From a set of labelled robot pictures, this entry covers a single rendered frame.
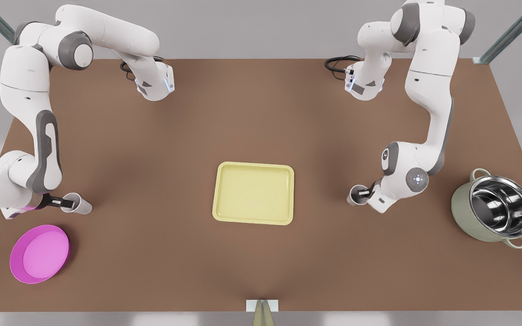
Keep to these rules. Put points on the white IKEA cup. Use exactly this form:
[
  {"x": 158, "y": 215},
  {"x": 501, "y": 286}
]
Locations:
[
  {"x": 356, "y": 195},
  {"x": 78, "y": 203}
]

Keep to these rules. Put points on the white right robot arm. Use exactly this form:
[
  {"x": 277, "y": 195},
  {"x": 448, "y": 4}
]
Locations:
[{"x": 25, "y": 86}]

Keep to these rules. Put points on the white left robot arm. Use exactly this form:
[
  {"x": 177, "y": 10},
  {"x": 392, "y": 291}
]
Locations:
[{"x": 428, "y": 90}]

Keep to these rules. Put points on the pale yellow rectangular tray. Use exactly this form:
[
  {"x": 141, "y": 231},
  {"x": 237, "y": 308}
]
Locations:
[{"x": 253, "y": 193}]

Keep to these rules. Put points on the magenta round plate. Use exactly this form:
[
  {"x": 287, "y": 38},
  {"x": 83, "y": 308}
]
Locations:
[{"x": 40, "y": 254}]

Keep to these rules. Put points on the sage green steel pot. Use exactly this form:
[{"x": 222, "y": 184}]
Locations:
[{"x": 494, "y": 209}]

